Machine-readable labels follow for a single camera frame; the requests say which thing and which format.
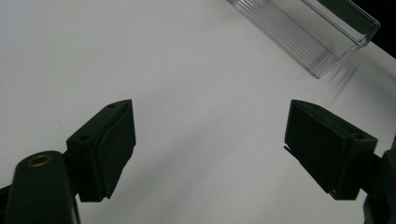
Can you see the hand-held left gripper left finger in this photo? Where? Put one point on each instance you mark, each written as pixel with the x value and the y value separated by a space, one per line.
pixel 102 152

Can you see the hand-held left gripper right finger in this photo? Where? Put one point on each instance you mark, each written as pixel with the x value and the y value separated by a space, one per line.
pixel 327 149

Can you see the white board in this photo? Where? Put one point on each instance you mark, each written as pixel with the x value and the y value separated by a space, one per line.
pixel 202 93

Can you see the clear plastic box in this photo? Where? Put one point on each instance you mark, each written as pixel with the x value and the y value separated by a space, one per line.
pixel 305 34

